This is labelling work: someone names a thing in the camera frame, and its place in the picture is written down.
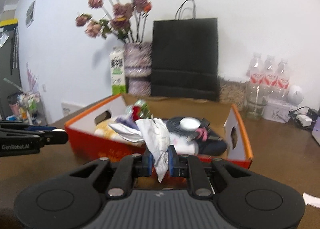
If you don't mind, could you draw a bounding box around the red rose wrapped flower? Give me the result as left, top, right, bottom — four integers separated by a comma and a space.
126, 99, 152, 121

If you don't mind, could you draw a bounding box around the white round speaker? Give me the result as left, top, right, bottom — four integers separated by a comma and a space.
287, 85, 304, 106

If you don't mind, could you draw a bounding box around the yellow white plush toy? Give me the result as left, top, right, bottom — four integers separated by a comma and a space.
94, 118, 125, 142

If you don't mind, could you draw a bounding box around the water bottle left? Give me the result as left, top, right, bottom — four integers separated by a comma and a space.
247, 53, 264, 94

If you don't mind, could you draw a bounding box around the green white milk carton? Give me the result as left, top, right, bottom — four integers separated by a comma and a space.
110, 47, 126, 95

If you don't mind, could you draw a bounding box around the water bottle right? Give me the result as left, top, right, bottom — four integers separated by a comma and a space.
276, 59, 290, 97

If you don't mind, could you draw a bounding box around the white charger with cables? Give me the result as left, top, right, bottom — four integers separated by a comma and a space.
289, 106, 319, 131

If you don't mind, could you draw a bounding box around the white paper on table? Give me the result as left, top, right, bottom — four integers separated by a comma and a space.
303, 192, 320, 208

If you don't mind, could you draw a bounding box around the water bottle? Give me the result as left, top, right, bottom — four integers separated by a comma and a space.
276, 59, 290, 97
247, 53, 264, 94
263, 55, 277, 95

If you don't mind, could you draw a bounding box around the clear glass jar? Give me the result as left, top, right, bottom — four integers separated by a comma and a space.
245, 83, 266, 120

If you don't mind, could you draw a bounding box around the black paper shopping bag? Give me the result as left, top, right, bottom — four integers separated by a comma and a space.
151, 4, 220, 101

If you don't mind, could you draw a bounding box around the water bottle middle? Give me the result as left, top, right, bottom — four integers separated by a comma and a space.
263, 55, 277, 95

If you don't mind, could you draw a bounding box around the purple marbled vase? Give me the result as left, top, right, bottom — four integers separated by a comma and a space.
124, 42, 152, 96

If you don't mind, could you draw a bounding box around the orange cardboard box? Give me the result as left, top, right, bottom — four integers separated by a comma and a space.
65, 94, 253, 168

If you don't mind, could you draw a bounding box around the clear seed container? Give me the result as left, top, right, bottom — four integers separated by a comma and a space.
219, 78, 248, 111

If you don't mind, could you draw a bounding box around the coiled black cable pink tie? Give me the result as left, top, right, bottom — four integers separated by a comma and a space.
187, 118, 223, 142

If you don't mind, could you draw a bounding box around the dried rose bouquet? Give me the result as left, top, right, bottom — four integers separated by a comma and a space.
75, 0, 152, 43

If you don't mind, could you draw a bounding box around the purple knitted cloth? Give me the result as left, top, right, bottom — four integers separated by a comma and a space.
116, 115, 138, 130

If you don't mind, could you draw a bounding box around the black pouch case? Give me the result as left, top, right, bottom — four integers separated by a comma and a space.
196, 139, 227, 156

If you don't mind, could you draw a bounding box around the purple tissue pack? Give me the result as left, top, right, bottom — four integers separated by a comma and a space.
311, 116, 320, 145

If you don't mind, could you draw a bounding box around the white tissue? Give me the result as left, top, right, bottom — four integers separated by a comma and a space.
136, 118, 170, 183

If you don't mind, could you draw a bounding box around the wire rack with clutter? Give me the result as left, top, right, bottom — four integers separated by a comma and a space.
3, 78, 48, 126

